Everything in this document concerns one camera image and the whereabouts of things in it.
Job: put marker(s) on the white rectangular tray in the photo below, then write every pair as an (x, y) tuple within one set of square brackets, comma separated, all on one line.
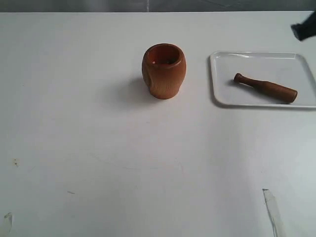
[(284, 68)]

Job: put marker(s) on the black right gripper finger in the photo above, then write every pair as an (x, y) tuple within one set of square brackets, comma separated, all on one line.
[(306, 29)]

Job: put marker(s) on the wooden pestle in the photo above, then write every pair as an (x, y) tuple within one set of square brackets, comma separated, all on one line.
[(276, 91)]

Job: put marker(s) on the wooden cup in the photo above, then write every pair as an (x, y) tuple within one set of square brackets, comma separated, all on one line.
[(163, 70)]

